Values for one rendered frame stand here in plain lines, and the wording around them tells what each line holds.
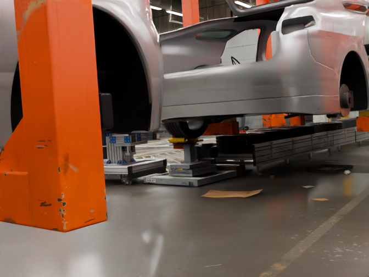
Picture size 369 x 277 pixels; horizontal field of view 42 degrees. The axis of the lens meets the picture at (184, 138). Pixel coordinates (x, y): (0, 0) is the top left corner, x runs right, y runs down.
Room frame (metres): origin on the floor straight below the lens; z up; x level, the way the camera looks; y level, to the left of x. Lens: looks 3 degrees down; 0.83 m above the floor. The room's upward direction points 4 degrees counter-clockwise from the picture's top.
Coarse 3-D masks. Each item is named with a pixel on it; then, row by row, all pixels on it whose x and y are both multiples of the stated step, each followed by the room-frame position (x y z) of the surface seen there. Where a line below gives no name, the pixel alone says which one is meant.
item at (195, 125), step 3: (186, 123) 5.88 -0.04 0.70; (189, 123) 5.98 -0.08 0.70; (192, 123) 5.95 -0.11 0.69; (195, 123) 5.92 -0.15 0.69; (198, 123) 5.89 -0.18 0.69; (201, 123) 5.86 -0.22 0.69; (204, 123) 5.84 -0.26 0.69; (186, 126) 5.57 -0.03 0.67; (189, 126) 5.93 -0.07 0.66; (192, 126) 5.90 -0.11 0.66; (195, 126) 5.86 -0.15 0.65; (198, 126) 5.83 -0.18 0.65; (201, 126) 5.80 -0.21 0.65; (189, 129) 5.61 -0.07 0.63; (192, 129) 5.82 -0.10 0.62; (195, 129) 5.78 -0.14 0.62; (198, 129) 5.75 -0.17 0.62
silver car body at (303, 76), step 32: (288, 0) 5.33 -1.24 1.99; (320, 0) 4.28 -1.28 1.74; (352, 0) 4.91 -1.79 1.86; (192, 32) 5.41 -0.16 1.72; (224, 32) 6.05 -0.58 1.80; (288, 32) 3.98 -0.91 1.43; (320, 32) 3.95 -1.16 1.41; (352, 32) 4.52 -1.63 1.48; (192, 64) 5.45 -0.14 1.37; (256, 64) 3.95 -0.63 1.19; (288, 64) 3.83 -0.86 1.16; (320, 64) 3.93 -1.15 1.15; (352, 64) 4.80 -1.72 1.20; (192, 96) 4.40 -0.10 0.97; (224, 96) 4.19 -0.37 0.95; (256, 96) 4.01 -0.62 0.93; (288, 96) 3.88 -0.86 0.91; (320, 96) 3.91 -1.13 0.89; (352, 96) 4.68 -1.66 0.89
